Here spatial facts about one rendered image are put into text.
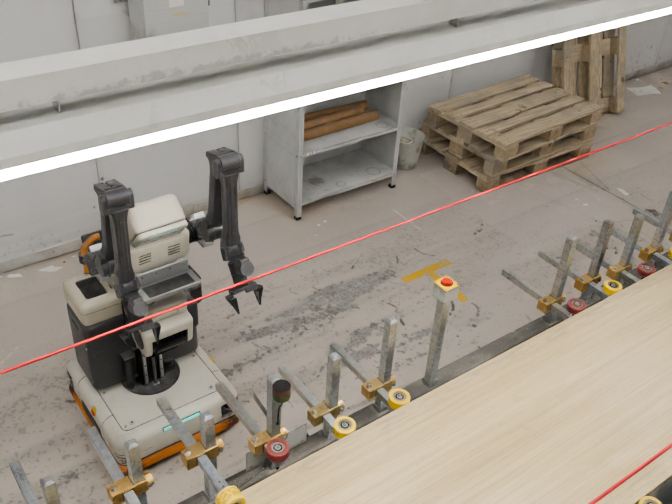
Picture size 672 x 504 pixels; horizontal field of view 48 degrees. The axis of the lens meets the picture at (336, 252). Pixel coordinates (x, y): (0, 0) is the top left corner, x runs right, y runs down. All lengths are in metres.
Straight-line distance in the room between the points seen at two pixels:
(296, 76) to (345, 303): 3.25
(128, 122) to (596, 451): 2.05
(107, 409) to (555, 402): 1.98
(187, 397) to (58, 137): 2.51
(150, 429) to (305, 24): 2.46
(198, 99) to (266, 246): 3.74
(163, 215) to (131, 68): 1.66
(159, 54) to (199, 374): 2.61
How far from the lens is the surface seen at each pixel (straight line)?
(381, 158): 5.89
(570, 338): 3.29
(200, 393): 3.72
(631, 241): 3.87
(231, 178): 2.79
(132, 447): 2.42
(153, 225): 2.95
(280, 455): 2.65
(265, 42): 1.46
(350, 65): 1.58
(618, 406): 3.07
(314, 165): 5.79
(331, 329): 4.47
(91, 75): 1.33
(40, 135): 1.33
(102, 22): 4.67
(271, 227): 5.31
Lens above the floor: 2.95
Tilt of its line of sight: 35 degrees down
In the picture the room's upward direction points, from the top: 4 degrees clockwise
